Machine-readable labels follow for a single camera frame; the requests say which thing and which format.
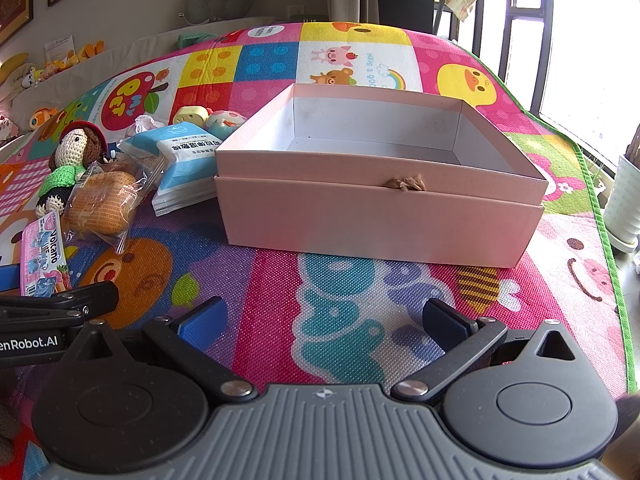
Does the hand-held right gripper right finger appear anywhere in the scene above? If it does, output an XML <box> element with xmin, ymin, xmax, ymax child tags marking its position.
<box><xmin>390</xmin><ymin>298</ymin><xmax>592</xmax><ymax>405</ymax></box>

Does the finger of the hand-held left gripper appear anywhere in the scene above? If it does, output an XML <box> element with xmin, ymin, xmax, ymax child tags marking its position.
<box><xmin>0</xmin><ymin>265</ymin><xmax>25</xmax><ymax>294</ymax></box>
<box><xmin>0</xmin><ymin>281</ymin><xmax>120</xmax><ymax>328</ymax></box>

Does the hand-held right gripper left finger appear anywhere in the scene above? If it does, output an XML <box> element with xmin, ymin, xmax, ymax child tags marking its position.
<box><xmin>65</xmin><ymin>296</ymin><xmax>256</xmax><ymax>404</ymax></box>

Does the bread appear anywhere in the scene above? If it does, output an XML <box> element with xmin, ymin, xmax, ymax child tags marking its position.
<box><xmin>62</xmin><ymin>156</ymin><xmax>167</xmax><ymax>254</ymax></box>

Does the pink cardboard box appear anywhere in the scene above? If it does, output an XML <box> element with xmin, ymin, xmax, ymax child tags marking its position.
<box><xmin>214</xmin><ymin>83</ymin><xmax>549</xmax><ymax>267</ymax></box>

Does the crochet doll with brown hair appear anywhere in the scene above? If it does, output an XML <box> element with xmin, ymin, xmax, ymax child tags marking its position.
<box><xmin>34</xmin><ymin>120</ymin><xmax>109</xmax><ymax>219</ymax></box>

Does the blue wet wipes packet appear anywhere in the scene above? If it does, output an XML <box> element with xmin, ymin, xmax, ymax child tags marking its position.
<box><xmin>117</xmin><ymin>122</ymin><xmax>236</xmax><ymax>217</ymax></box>

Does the pink candy packet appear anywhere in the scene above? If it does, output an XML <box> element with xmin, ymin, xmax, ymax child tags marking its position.
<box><xmin>19</xmin><ymin>210</ymin><xmax>69</xmax><ymax>297</ymax></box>

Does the colourful cartoon play mat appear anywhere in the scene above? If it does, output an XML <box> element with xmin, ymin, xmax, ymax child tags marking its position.
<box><xmin>0</xmin><ymin>20</ymin><xmax>634</xmax><ymax>480</ymax></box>

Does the orange fish plush toy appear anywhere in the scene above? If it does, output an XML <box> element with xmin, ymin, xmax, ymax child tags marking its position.
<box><xmin>27</xmin><ymin>106</ymin><xmax>59</xmax><ymax>132</ymax></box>

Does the white and yellow plush toy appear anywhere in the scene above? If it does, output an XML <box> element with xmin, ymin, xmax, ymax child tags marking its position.
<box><xmin>19</xmin><ymin>65</ymin><xmax>45</xmax><ymax>90</ymax></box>

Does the small yellow toy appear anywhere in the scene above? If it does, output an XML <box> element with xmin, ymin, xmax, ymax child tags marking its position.
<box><xmin>172</xmin><ymin>106</ymin><xmax>211</xmax><ymax>126</ymax></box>

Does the yellow banana plush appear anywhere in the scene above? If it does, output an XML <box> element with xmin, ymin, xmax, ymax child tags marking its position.
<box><xmin>0</xmin><ymin>52</ymin><xmax>31</xmax><ymax>87</ymax></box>

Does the white ribbed plant pot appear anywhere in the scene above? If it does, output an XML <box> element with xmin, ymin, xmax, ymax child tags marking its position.
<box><xmin>602</xmin><ymin>152</ymin><xmax>640</xmax><ymax>262</ymax></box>

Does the white paper card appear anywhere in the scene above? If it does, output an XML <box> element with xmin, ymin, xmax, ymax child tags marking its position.
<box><xmin>44</xmin><ymin>36</ymin><xmax>76</xmax><ymax>65</ymax></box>

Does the tall potted plant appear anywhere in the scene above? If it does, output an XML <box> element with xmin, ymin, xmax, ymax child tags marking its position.
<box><xmin>624</xmin><ymin>122</ymin><xmax>640</xmax><ymax>162</ymax></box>

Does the green knitted cloth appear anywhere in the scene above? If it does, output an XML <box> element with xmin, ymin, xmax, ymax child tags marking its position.
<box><xmin>178</xmin><ymin>32</ymin><xmax>220</xmax><ymax>50</ymax></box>

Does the black window frame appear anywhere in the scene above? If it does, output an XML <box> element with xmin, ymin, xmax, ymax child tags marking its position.
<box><xmin>474</xmin><ymin>0</ymin><xmax>640</xmax><ymax>171</ymax></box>

